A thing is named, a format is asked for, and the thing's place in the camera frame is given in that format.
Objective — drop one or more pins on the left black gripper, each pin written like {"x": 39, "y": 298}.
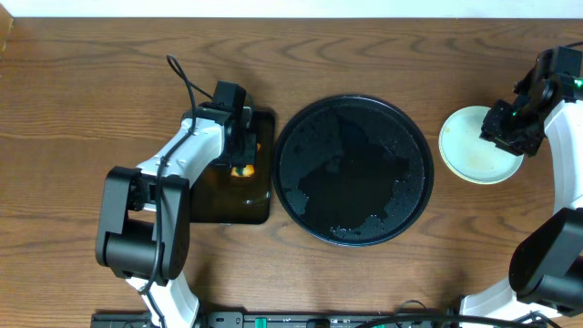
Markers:
{"x": 246, "y": 152}

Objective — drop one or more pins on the black round tray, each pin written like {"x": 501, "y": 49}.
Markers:
{"x": 353, "y": 170}

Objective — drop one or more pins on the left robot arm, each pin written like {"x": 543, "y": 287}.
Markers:
{"x": 143, "y": 230}

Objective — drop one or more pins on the light blue plate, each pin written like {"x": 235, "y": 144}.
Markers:
{"x": 470, "y": 157}

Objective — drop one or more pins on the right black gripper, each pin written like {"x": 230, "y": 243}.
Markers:
{"x": 491, "y": 132}

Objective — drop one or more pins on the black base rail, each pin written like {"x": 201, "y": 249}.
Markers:
{"x": 233, "y": 319}

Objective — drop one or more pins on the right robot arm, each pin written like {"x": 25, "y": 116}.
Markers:
{"x": 545, "y": 272}

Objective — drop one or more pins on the green and yellow sponge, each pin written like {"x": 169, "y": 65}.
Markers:
{"x": 248, "y": 170}

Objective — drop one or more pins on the black rectangular tray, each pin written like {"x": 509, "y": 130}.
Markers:
{"x": 217, "y": 197}

